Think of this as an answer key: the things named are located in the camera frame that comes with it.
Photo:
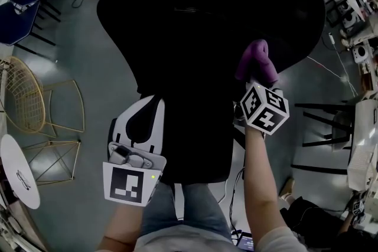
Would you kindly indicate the black smartphone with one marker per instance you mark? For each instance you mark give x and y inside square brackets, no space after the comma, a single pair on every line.
[246,242]

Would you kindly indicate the black office chair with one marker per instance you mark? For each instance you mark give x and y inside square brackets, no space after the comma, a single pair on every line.
[192,38]

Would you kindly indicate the person's grey shirt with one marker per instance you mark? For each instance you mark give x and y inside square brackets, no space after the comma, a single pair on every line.
[183,240]

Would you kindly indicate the person's right forearm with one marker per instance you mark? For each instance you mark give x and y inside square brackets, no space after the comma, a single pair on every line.
[260,180]

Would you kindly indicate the purple cloth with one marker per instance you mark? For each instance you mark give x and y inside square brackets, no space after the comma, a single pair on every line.
[260,59]

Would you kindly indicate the white perforated box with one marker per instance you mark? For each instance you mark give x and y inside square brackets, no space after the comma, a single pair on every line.
[360,165]

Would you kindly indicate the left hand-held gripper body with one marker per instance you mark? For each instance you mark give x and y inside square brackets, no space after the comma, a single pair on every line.
[127,186]

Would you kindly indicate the white round device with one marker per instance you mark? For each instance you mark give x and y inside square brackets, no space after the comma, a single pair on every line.
[348,17]
[360,53]

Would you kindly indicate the grey stool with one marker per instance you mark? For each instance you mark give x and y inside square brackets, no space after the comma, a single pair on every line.
[342,130]

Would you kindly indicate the white power strip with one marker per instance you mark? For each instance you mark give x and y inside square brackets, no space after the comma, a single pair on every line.
[331,37]

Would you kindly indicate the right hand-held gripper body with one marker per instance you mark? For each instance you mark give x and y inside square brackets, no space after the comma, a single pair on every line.
[265,115]

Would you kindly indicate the black eyeglasses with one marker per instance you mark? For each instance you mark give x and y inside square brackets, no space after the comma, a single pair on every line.
[23,183]

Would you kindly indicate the white round table gold base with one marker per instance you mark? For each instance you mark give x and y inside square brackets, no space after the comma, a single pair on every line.
[11,150]

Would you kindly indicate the person's left forearm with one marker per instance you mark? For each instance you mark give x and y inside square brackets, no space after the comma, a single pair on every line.
[124,224]

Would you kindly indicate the person's blue jeans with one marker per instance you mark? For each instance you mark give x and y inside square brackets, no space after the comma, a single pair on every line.
[203,209]

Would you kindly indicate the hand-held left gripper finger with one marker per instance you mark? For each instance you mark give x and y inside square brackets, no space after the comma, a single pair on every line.
[158,127]
[119,127]

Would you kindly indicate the white table black legs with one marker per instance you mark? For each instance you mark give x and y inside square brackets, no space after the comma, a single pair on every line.
[366,115]

